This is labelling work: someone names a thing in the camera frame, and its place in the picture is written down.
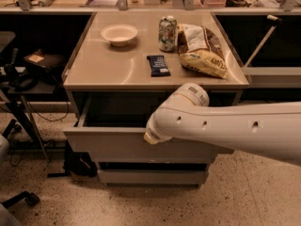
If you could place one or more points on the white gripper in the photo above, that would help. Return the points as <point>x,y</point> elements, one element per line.
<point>152,131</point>

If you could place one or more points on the grey top drawer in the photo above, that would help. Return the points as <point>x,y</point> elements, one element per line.
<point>111,129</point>

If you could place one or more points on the grey drawer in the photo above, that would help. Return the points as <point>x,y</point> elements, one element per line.
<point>111,129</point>
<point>152,177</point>

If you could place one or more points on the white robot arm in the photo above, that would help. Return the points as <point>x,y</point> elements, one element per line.
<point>268,130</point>

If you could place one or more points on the grey bottom drawer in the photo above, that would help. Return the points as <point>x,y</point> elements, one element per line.
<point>152,177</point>

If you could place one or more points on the grey drawer cabinet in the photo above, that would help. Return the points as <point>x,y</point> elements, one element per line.
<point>102,69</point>

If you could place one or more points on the dark blue snack bar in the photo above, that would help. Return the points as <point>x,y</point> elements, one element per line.
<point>158,66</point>

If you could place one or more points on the black backpack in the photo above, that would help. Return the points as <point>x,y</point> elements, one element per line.
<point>78,163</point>

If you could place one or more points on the yellow brown chip bag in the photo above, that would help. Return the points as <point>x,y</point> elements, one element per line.
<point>200,50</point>

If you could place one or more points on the white bowl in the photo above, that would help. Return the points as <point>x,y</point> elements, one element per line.
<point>119,34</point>

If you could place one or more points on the green white soda can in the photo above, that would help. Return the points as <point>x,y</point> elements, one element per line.
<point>167,33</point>

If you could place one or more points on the black box with label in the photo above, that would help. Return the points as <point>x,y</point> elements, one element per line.
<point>41,63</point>

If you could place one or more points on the black side desk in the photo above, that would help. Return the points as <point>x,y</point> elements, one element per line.
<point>25,118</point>

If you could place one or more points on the black headphones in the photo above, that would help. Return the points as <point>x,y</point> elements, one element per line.
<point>19,81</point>

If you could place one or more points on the white-tipped stick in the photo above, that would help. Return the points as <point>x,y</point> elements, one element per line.
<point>275,22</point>

